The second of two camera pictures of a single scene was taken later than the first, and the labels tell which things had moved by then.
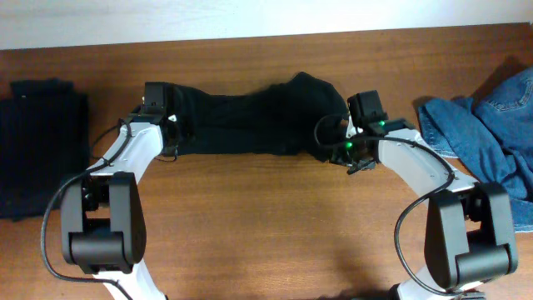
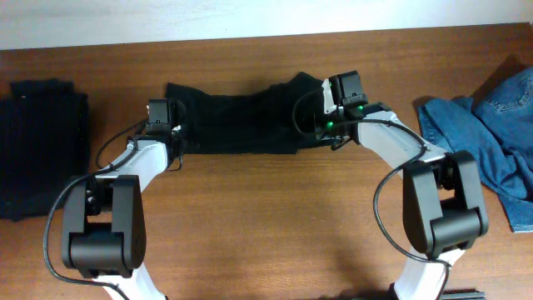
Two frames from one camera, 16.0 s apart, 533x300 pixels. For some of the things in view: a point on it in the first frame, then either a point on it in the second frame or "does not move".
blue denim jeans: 491,132 does not move
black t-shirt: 298,115 does not move
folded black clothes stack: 44,142 does not move
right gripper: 339,157 → 323,134
